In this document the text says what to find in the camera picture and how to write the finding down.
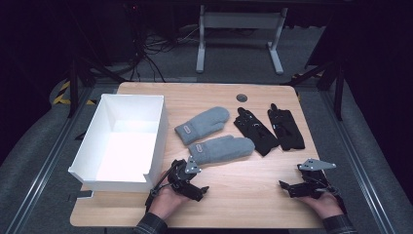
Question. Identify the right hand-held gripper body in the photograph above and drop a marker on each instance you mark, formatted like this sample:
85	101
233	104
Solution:
313	185

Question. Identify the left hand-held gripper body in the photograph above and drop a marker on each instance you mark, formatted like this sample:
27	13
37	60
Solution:
183	177

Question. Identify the grey mitten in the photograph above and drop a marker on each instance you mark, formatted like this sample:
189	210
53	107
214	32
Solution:
224	148
204	124

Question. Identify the black glove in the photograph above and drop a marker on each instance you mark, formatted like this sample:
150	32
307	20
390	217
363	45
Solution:
255	130
287	128

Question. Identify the white rectangular box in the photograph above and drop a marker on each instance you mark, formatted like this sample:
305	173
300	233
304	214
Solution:
125	152

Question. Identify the person's right hand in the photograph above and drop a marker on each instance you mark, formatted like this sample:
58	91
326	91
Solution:
323	205

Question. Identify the person's left hand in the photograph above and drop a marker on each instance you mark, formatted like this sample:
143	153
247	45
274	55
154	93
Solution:
167	201

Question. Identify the grey round table grommet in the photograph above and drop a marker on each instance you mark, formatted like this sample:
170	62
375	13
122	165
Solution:
242	97

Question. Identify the black metal stand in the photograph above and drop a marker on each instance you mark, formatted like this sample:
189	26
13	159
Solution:
78	81
334	78

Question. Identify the yellow black floor tape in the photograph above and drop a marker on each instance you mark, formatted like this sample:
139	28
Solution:
61	96

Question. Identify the metal floor rail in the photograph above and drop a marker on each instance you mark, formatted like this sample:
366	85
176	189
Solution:
45	162
357	162

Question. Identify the white metal table frame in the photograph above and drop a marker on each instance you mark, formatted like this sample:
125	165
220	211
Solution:
240	21

